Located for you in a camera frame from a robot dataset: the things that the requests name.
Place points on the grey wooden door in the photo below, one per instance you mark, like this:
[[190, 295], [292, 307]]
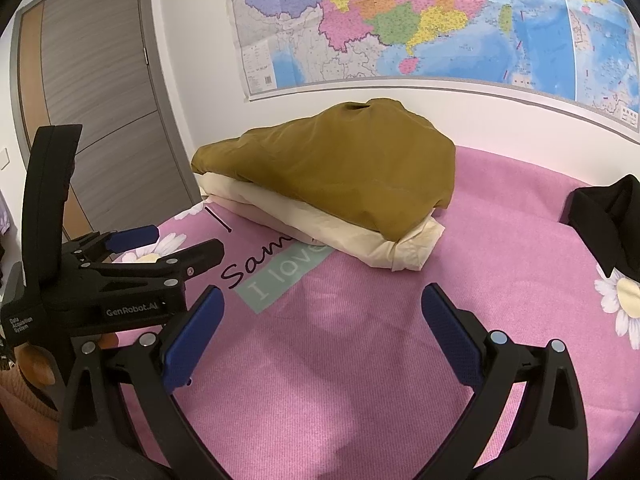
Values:
[[100, 85]]

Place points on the colourful wall map poster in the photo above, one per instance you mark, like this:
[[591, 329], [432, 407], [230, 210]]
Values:
[[450, 20]]

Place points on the pink daisy print blanket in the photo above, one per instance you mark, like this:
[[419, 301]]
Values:
[[350, 385]]

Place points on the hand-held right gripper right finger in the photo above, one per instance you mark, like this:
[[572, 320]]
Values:
[[450, 335]]

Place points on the black garment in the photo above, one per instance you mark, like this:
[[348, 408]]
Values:
[[610, 220]]

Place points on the cream garment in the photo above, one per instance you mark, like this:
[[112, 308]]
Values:
[[350, 240]]

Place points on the person's left hand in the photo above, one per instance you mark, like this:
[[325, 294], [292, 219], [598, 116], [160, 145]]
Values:
[[35, 365]]

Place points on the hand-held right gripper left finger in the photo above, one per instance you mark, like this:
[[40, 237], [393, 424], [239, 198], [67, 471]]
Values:
[[192, 345]]

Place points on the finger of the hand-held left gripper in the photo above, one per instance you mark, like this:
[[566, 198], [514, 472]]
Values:
[[132, 237], [200, 255]]

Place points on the olive brown jacket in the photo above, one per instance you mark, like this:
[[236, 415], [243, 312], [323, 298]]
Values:
[[340, 170]]

